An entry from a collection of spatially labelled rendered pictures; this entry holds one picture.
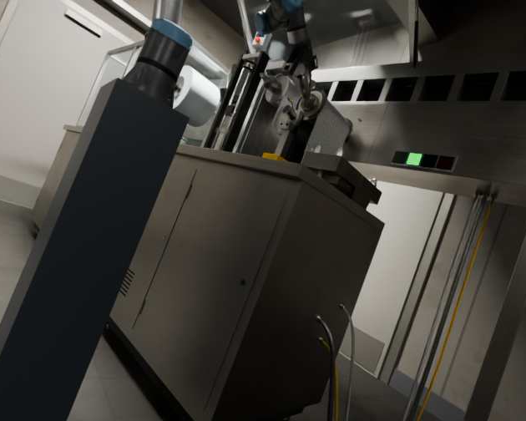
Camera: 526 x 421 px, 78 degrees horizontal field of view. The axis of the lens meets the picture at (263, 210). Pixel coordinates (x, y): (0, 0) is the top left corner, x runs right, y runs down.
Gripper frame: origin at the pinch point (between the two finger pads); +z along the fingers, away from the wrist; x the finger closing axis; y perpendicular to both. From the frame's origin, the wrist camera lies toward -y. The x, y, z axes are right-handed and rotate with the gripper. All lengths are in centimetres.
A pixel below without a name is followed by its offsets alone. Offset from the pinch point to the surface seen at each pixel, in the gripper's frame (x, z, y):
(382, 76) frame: -8, 8, 49
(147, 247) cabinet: 32, 36, -77
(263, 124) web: 30.9, 14.6, 1.0
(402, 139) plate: -28.9, 27.7, 24.3
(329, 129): -7.5, 15.8, 3.2
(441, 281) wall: -34, 151, 65
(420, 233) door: -11, 131, 86
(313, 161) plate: -16.4, 17.8, -20.5
